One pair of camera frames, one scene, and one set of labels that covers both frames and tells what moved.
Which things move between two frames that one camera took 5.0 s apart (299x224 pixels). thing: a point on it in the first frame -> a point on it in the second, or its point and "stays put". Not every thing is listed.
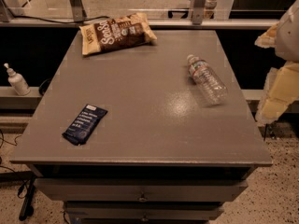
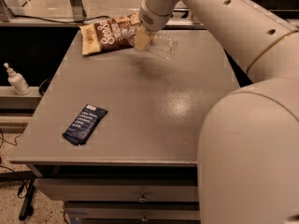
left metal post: [77, 5] stays put
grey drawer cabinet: [162, 153] stays put
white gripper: [289, 37] -> [149, 19]
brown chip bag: [117, 33] stays put
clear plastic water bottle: [208, 82] -> [160, 44]
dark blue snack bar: [83, 124] stays put
